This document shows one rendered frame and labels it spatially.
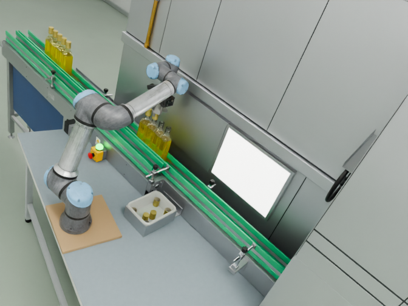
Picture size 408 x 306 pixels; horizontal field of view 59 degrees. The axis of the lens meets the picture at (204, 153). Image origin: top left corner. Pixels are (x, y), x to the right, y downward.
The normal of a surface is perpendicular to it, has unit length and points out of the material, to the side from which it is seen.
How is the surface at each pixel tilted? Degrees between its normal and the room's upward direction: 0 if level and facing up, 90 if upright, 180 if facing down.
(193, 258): 0
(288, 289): 90
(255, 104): 90
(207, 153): 90
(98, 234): 2
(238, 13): 90
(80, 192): 10
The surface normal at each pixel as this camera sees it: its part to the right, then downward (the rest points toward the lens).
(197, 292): 0.29, -0.78
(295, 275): -0.66, 0.27
